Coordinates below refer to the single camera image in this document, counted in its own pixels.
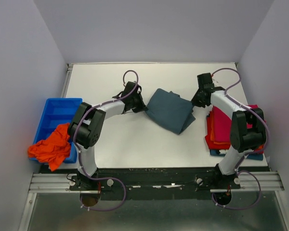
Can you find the crumpled orange t-shirt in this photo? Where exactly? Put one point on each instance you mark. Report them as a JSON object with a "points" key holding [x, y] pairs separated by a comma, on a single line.
{"points": [[53, 150]]}

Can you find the teal grey t-shirt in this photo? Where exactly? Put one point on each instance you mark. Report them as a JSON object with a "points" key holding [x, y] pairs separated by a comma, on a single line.
{"points": [[170, 111]]}

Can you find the folded navy patterned t-shirt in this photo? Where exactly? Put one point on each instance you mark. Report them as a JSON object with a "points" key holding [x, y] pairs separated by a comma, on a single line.
{"points": [[222, 153]]}

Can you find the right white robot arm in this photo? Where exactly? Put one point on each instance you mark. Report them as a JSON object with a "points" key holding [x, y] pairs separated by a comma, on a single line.
{"points": [[248, 133]]}

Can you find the folded magenta t-shirt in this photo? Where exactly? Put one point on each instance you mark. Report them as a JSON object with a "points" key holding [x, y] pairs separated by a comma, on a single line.
{"points": [[221, 125]]}

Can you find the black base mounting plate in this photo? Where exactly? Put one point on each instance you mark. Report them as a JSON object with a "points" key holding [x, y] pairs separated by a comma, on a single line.
{"points": [[114, 184]]}

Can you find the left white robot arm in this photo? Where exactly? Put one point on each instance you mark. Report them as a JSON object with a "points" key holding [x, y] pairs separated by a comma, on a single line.
{"points": [[86, 126]]}

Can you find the folded orange t-shirt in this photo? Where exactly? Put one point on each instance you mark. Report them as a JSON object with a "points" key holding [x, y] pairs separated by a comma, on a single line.
{"points": [[218, 129]]}

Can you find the blue plastic bin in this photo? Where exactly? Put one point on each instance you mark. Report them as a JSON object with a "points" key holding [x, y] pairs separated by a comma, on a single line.
{"points": [[57, 111]]}

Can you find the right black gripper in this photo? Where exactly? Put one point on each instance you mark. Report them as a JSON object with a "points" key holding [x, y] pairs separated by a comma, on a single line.
{"points": [[195, 101]]}

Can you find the folded red t-shirt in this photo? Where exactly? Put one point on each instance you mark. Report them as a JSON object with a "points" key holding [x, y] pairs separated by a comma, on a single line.
{"points": [[210, 136]]}

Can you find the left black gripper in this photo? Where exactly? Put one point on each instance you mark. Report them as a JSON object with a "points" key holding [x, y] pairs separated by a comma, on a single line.
{"points": [[142, 107]]}

